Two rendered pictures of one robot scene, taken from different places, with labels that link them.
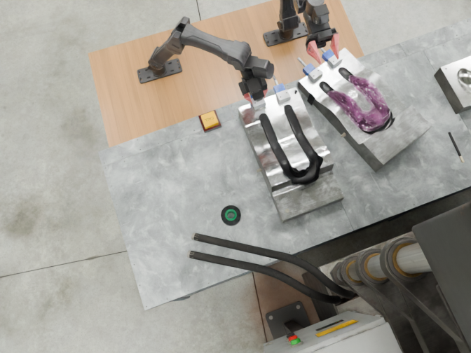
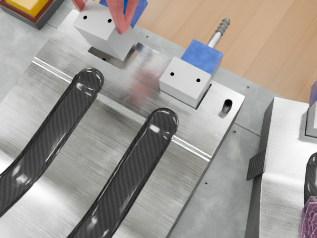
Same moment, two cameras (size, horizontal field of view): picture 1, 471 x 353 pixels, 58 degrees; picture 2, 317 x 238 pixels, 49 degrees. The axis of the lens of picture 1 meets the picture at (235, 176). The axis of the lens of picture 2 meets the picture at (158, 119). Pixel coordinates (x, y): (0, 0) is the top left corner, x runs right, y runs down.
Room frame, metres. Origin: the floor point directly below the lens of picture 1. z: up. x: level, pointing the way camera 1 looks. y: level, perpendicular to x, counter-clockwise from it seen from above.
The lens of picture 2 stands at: (0.61, -0.37, 1.28)
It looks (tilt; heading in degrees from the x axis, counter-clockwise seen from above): 70 degrees down; 49
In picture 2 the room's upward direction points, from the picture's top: 8 degrees counter-clockwise
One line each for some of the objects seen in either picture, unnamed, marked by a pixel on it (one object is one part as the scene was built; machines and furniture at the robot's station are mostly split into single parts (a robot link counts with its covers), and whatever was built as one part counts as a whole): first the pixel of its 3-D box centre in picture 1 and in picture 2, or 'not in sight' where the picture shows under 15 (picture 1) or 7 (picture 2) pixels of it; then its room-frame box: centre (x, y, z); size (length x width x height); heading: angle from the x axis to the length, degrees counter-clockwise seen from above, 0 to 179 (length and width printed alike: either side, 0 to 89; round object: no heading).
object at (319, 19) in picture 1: (320, 22); not in sight; (0.83, -0.38, 1.25); 0.07 x 0.06 x 0.11; 96
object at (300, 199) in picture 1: (289, 152); (41, 225); (0.52, -0.23, 0.87); 0.50 x 0.26 x 0.14; 10
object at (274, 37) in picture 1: (286, 29); not in sight; (1.10, -0.34, 0.84); 0.20 x 0.07 x 0.08; 97
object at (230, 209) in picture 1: (230, 215); not in sight; (0.32, 0.05, 0.82); 0.08 x 0.08 x 0.04
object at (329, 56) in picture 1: (326, 54); not in sight; (0.93, -0.49, 0.86); 0.13 x 0.05 x 0.05; 27
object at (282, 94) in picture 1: (278, 87); (203, 57); (0.80, -0.24, 0.89); 0.13 x 0.05 x 0.05; 10
